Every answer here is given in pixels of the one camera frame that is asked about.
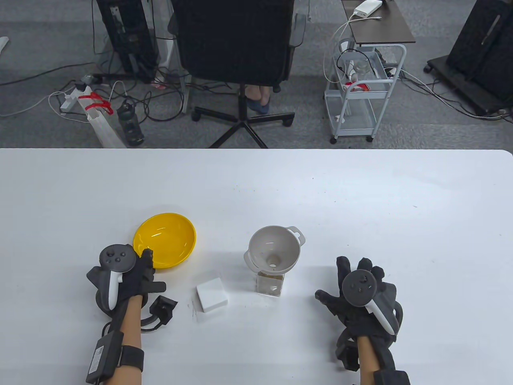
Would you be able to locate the person's left hand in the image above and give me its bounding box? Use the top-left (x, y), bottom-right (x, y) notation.
top-left (116, 249), bottom-right (167, 311)

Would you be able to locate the person's right hand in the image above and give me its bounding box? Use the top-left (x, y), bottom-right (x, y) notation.
top-left (315, 257), bottom-right (404, 346)

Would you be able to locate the grey hand controller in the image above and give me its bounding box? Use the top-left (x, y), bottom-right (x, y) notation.
top-left (86, 243), bottom-right (137, 316)
top-left (341, 269), bottom-right (404, 338)

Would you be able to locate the yellow plastic bowl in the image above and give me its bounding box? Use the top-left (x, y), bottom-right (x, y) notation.
top-left (133, 213), bottom-right (197, 270)

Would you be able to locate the clear square coffee jar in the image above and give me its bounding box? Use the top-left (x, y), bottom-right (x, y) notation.
top-left (256, 270), bottom-right (286, 298)

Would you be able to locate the white square jar lid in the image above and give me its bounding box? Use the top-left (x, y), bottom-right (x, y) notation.
top-left (196, 277), bottom-right (229, 314)

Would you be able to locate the grey plastic funnel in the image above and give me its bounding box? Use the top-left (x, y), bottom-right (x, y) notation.
top-left (243, 225), bottom-right (307, 278)

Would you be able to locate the person's left forearm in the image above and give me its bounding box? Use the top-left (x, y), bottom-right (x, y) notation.
top-left (106, 295), bottom-right (145, 385)

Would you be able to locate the person's right forearm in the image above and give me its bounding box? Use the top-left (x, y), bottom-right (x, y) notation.
top-left (356, 336), bottom-right (382, 385)

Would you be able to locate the black left wrist sensor pack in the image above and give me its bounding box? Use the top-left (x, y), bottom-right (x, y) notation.
top-left (85, 332), bottom-right (145, 384)

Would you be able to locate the black wrist sensor pack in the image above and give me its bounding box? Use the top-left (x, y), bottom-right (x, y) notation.
top-left (85, 332), bottom-right (145, 384)
top-left (374, 369), bottom-right (412, 385)

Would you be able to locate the black right wrist sensor pack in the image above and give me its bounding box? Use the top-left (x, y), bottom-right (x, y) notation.
top-left (374, 369), bottom-right (412, 385)

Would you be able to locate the black water bottle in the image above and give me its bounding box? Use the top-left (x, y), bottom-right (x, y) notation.
top-left (117, 100), bottom-right (145, 147)

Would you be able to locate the white rolling cart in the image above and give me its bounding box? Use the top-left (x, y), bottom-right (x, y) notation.
top-left (324, 38), bottom-right (407, 144)

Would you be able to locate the white power strip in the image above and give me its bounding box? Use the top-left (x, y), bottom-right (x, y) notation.
top-left (60, 87), bottom-right (83, 113)

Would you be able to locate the brown side table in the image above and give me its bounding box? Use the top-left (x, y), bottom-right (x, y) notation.
top-left (341, 0), bottom-right (416, 45)

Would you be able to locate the black computer tower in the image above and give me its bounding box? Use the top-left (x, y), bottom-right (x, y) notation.
top-left (96, 0), bottom-right (159, 83)

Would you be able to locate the black office chair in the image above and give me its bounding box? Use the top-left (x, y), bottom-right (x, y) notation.
top-left (168, 0), bottom-right (309, 149)

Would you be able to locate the white power bank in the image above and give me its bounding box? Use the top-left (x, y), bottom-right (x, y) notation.
top-left (353, 0), bottom-right (383, 19)

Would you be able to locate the black wheeled equipment stand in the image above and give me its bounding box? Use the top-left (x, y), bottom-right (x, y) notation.
top-left (424, 0), bottom-right (513, 118)

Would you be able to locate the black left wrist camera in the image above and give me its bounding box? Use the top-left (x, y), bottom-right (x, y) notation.
top-left (148, 295), bottom-right (178, 325)

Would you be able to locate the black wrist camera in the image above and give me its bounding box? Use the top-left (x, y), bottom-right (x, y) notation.
top-left (148, 295), bottom-right (178, 325)
top-left (335, 340), bottom-right (360, 372)

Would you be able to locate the black glove cable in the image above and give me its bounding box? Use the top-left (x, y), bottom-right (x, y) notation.
top-left (102, 313), bottom-right (163, 338)

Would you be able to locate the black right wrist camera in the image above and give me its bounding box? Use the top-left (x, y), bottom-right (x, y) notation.
top-left (335, 340), bottom-right (360, 372)

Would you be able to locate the white bag with red handles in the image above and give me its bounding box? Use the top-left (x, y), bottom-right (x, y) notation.
top-left (78, 92), bottom-right (127, 149)

